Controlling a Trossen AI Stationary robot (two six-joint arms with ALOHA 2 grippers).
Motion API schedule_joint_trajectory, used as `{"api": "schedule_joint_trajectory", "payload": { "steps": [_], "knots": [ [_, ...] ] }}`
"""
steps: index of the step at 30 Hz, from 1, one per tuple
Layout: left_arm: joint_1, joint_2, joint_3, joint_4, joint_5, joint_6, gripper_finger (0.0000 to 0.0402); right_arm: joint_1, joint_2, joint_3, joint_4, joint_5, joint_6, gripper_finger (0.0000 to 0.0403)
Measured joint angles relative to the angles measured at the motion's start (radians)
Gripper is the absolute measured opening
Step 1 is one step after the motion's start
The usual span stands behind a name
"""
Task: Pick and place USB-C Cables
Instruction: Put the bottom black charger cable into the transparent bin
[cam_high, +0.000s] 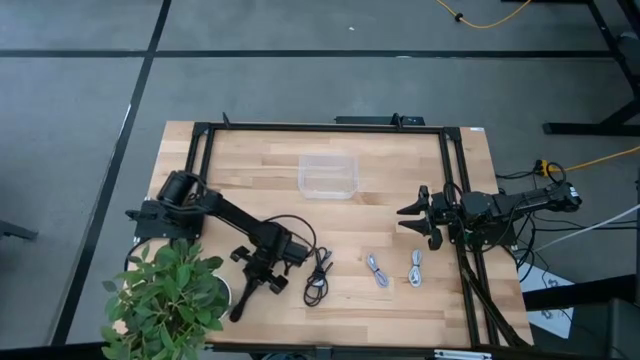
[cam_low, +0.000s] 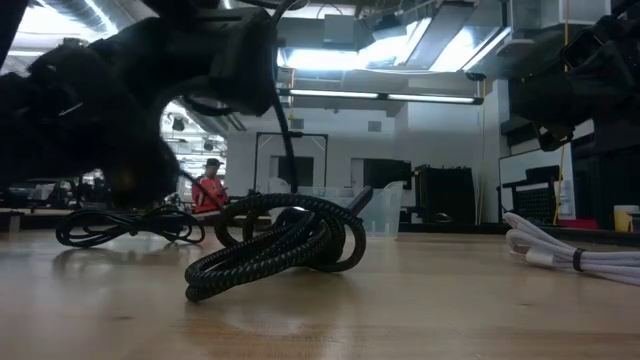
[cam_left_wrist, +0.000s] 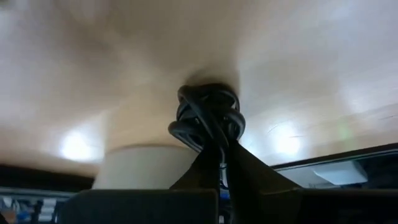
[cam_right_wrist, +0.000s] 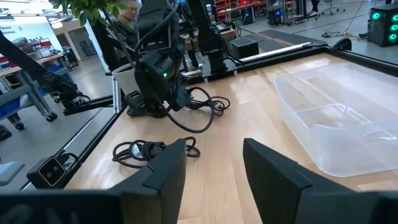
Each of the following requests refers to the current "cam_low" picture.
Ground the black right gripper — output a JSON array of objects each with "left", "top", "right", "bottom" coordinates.
[{"left": 508, "top": 49, "right": 609, "bottom": 153}]

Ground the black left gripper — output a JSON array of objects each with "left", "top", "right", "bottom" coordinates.
[{"left": 0, "top": 42, "right": 182, "bottom": 209}]

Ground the thin black USB-C cable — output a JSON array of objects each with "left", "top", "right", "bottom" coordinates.
[{"left": 54, "top": 172, "right": 225, "bottom": 249}]

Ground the whiteboard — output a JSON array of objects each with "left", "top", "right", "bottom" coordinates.
[{"left": 498, "top": 141, "right": 577, "bottom": 222}]

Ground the white power strip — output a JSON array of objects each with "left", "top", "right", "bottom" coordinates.
[{"left": 559, "top": 179, "right": 574, "bottom": 220}]

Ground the person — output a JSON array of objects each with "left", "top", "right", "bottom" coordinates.
[{"left": 190, "top": 157, "right": 230, "bottom": 215}]

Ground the black pegboard cart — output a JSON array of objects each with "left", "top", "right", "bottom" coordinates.
[{"left": 496, "top": 164, "right": 562, "bottom": 227}]

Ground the red box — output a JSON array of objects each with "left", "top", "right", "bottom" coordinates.
[{"left": 556, "top": 217, "right": 600, "bottom": 231}]

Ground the yellow cup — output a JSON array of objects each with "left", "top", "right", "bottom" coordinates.
[{"left": 613, "top": 204, "right": 640, "bottom": 233}]

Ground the black cabinet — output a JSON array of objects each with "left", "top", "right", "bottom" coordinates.
[{"left": 413, "top": 164, "right": 477, "bottom": 227}]

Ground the dark background workbench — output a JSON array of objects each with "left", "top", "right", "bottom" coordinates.
[{"left": 0, "top": 206, "right": 274, "bottom": 233}]

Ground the long linear ceiling light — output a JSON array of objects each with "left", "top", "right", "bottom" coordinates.
[{"left": 276, "top": 87, "right": 485, "bottom": 107}]

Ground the clear plastic bin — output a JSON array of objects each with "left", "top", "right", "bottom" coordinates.
[{"left": 298, "top": 180, "right": 407, "bottom": 239}]

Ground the yellow hanging cord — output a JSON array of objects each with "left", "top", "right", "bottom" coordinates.
[{"left": 551, "top": 0, "right": 571, "bottom": 226}]

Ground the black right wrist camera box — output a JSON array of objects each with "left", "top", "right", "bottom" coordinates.
[{"left": 563, "top": 29, "right": 609, "bottom": 72}]

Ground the white braided USB-C cable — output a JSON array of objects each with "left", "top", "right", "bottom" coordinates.
[{"left": 503, "top": 211, "right": 640, "bottom": 288}]

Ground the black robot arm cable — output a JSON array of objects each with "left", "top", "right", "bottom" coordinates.
[{"left": 239, "top": 0, "right": 310, "bottom": 195}]

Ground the black braided USB-C cable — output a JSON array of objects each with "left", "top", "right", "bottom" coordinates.
[{"left": 184, "top": 185, "right": 375, "bottom": 304}]

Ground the black metal frame stand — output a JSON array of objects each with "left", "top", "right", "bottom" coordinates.
[{"left": 253, "top": 130, "right": 330, "bottom": 194}]

